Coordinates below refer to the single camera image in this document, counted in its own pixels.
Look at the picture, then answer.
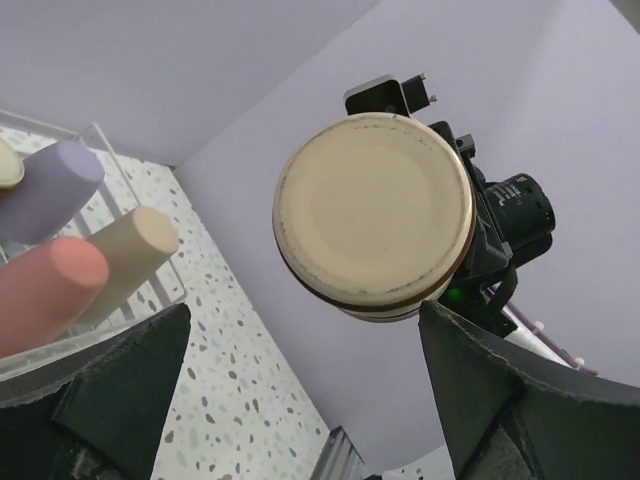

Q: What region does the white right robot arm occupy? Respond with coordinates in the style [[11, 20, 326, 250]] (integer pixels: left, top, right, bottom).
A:
[[430, 121, 579, 369]]

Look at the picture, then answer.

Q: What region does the steel cup brown band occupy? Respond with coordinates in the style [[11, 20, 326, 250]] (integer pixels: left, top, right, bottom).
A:
[[0, 139, 25, 195]]

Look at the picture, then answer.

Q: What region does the aluminium rail frame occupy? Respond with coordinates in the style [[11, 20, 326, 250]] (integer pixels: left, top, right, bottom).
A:
[[310, 427, 364, 480]]

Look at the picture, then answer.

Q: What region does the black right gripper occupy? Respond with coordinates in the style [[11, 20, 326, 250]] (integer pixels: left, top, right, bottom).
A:
[[430, 121, 556, 330]]

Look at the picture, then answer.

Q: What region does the red plastic cup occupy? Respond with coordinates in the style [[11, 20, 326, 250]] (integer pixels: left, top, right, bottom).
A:
[[1, 237, 109, 358]]

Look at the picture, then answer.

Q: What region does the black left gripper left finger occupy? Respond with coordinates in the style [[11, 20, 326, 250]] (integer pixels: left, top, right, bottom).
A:
[[1, 303, 191, 479]]

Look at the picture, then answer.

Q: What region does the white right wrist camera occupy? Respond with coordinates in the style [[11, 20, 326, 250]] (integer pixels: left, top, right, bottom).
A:
[[343, 73, 437, 117]]

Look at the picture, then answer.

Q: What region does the white wire dish rack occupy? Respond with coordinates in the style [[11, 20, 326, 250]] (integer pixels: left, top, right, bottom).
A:
[[1, 111, 187, 380]]

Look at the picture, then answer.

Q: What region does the beige plastic cup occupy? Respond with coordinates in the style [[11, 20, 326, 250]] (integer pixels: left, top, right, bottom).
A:
[[76, 206, 179, 326]]

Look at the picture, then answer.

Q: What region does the lavender plastic cup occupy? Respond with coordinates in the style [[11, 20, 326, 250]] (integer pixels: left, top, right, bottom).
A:
[[1, 140, 105, 245]]

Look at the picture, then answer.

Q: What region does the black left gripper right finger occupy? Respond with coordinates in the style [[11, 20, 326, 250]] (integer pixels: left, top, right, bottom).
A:
[[419, 302, 639, 479]]

